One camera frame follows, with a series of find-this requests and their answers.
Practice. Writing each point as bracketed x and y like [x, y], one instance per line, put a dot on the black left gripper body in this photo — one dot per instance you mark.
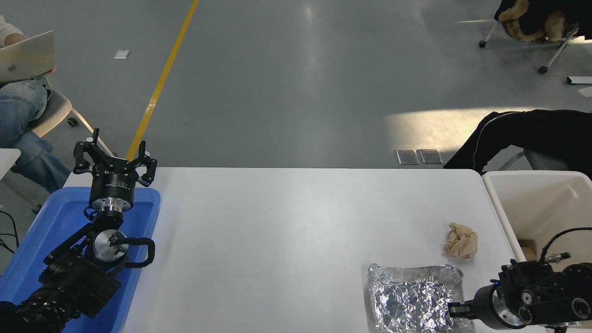
[113, 182]

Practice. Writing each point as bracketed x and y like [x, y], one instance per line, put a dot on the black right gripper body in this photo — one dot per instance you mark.
[485, 307]

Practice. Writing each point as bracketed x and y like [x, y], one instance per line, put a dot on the crinkled foil tray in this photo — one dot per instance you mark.
[411, 300]

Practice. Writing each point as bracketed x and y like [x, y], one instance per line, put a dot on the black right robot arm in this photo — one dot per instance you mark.
[545, 296]

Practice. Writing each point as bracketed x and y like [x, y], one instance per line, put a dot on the metal floor plate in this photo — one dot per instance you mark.
[407, 157]
[430, 156]

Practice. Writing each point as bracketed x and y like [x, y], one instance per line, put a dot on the crumpled tan paper ball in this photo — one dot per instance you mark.
[461, 241]

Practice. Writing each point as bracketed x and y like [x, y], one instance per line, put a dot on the blue plastic tray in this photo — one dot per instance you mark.
[60, 222]

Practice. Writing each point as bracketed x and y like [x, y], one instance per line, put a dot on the person holding laptop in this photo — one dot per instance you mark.
[23, 120]

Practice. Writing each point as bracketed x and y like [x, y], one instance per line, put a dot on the small white side table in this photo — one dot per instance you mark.
[7, 159]

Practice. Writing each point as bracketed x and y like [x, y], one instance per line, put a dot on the silver laptop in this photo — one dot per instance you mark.
[27, 58]

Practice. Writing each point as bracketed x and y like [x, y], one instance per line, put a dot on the large pale bin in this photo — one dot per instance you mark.
[532, 199]

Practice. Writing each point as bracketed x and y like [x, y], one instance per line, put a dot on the person beside bin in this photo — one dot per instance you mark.
[545, 132]

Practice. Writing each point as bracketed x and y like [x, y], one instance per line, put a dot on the white flat floor object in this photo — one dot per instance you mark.
[586, 91]

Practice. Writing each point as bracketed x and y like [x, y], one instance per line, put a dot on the white bar on floor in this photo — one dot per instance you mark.
[580, 80]

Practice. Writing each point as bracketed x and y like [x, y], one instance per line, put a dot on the white office chair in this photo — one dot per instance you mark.
[557, 51]

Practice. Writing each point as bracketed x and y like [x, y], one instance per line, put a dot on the fur-trimmed dark jacket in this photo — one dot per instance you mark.
[536, 16]

